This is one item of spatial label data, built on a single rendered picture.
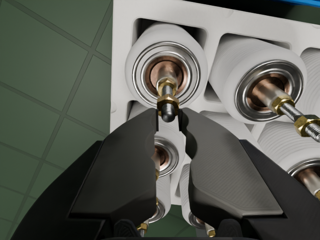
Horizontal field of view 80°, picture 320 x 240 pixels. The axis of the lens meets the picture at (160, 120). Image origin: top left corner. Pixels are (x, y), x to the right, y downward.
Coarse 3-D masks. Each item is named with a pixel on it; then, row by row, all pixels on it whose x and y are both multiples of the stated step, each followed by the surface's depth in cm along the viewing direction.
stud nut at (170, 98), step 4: (164, 96) 15; (168, 96) 14; (172, 96) 15; (160, 100) 14; (164, 100) 14; (168, 100) 14; (172, 100) 14; (176, 100) 15; (160, 104) 14; (172, 104) 14; (176, 104) 14; (160, 108) 15; (176, 108) 15; (160, 112) 15; (176, 112) 15; (160, 116) 15
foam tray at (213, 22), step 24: (120, 0) 24; (144, 0) 24; (168, 0) 24; (120, 24) 25; (144, 24) 35; (192, 24) 25; (216, 24) 25; (240, 24) 25; (264, 24) 25; (288, 24) 25; (312, 24) 25; (120, 48) 27; (216, 48) 27; (288, 48) 27; (120, 72) 28; (120, 96) 30; (216, 96) 33; (120, 120) 33; (288, 120) 32
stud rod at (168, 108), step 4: (164, 88) 17; (168, 88) 17; (164, 92) 16; (168, 92) 16; (164, 104) 14; (168, 104) 14; (164, 108) 14; (168, 108) 14; (172, 108) 14; (164, 112) 13; (168, 112) 13; (172, 112) 13; (164, 116) 14; (168, 116) 14; (172, 116) 13; (164, 120) 14; (168, 120) 14; (172, 120) 14
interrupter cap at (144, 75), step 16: (160, 48) 20; (176, 48) 20; (144, 64) 20; (160, 64) 21; (176, 64) 21; (192, 64) 20; (144, 80) 21; (192, 80) 21; (144, 96) 22; (176, 96) 22; (192, 96) 22
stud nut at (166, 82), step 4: (164, 80) 18; (168, 80) 18; (160, 84) 18; (164, 84) 18; (168, 84) 18; (172, 84) 18; (160, 88) 18; (172, 88) 18; (160, 92) 18; (172, 92) 18; (160, 96) 18
